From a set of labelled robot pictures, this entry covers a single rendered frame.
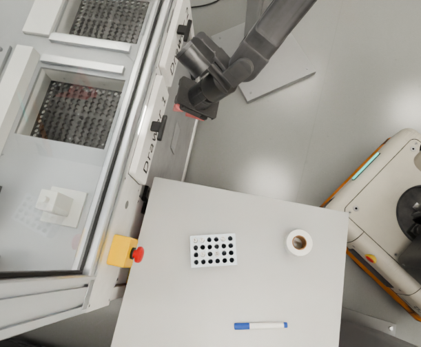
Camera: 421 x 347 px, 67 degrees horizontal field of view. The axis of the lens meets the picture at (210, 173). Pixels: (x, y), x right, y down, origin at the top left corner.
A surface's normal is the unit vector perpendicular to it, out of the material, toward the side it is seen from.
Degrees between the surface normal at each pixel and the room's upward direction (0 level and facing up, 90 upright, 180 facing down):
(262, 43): 58
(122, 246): 0
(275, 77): 3
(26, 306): 90
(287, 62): 3
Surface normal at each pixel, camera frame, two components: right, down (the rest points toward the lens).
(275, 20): -0.23, 0.51
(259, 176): -0.04, -0.28
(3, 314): 0.98, 0.18
